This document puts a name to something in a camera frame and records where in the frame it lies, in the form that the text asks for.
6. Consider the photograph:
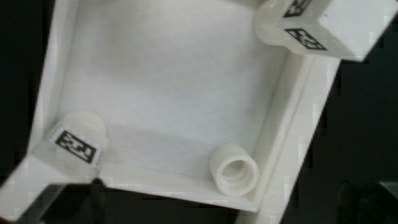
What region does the white square table top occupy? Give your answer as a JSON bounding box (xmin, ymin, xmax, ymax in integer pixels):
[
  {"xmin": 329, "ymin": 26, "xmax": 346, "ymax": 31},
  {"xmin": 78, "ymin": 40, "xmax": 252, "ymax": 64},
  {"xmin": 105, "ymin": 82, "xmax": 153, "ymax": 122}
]
[{"xmin": 0, "ymin": 0, "xmax": 339, "ymax": 224}]

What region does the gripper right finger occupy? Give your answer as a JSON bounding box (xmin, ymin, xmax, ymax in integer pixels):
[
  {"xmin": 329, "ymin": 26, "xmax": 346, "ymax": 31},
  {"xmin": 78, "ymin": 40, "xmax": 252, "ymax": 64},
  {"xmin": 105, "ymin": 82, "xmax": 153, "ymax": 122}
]
[{"xmin": 336, "ymin": 181, "xmax": 398, "ymax": 224}]

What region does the white table leg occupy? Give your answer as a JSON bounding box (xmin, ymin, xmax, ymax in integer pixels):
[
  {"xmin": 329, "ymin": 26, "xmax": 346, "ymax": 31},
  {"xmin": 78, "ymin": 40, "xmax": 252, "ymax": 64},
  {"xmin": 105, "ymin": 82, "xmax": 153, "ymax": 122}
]
[
  {"xmin": 254, "ymin": 0, "xmax": 398, "ymax": 62},
  {"xmin": 34, "ymin": 111, "xmax": 108, "ymax": 176}
]

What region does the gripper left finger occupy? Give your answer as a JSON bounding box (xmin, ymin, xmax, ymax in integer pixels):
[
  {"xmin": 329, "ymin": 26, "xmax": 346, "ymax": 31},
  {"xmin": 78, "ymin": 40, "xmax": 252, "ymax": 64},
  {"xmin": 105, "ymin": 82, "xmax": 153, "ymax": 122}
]
[{"xmin": 16, "ymin": 178, "xmax": 110, "ymax": 224}]

